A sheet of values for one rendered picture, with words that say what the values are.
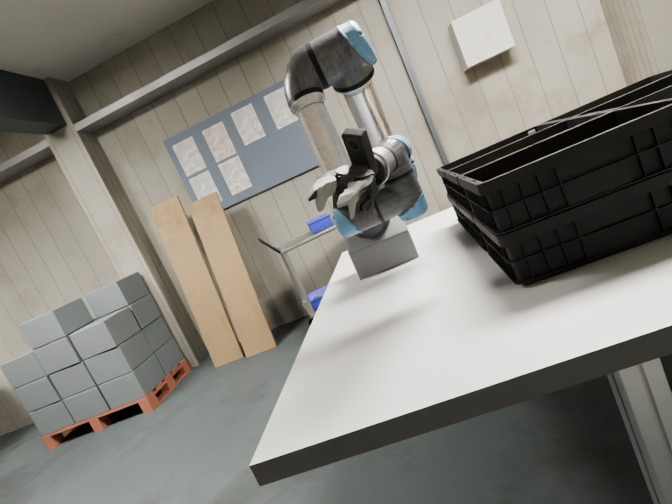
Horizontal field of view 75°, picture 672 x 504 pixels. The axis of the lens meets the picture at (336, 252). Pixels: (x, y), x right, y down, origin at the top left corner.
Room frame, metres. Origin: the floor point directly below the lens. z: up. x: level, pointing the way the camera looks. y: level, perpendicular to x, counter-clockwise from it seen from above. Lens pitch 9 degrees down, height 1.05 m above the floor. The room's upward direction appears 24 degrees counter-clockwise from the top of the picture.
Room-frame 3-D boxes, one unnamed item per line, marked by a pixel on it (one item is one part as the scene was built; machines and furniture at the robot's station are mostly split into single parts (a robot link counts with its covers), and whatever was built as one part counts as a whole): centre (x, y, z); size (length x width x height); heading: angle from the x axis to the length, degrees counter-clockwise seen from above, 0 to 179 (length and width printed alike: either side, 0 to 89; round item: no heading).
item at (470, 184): (0.93, -0.53, 0.92); 0.40 x 0.30 x 0.02; 78
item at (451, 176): (1.22, -0.59, 0.92); 0.40 x 0.30 x 0.02; 78
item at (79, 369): (3.72, 2.27, 0.52); 1.04 x 0.70 x 1.04; 80
